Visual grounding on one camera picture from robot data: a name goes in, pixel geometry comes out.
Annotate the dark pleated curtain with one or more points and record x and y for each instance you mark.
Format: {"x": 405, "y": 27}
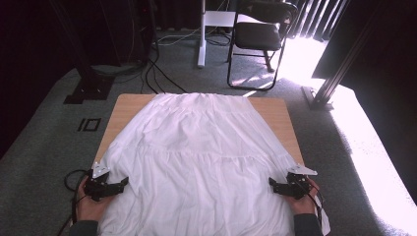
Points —
{"x": 314, "y": 19}

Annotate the metal profile stand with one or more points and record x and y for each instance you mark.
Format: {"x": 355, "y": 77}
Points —
{"x": 327, "y": 88}

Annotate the person's right hand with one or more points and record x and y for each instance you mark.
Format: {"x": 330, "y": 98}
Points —
{"x": 303, "y": 205}

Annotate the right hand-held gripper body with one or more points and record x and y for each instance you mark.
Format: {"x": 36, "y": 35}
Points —
{"x": 298, "y": 187}

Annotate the black folding chair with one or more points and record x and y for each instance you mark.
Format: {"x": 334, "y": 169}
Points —
{"x": 259, "y": 36}

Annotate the person's left hand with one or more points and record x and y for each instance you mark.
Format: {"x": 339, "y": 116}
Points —
{"x": 90, "y": 208}

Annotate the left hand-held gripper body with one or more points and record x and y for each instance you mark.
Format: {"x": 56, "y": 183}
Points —
{"x": 97, "y": 188}

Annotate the white desk frame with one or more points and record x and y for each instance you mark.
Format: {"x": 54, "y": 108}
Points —
{"x": 202, "y": 39}

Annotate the black stand with base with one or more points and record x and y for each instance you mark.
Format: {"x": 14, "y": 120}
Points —
{"x": 90, "y": 87}

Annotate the white skirt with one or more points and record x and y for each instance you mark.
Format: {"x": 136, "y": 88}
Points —
{"x": 203, "y": 157}

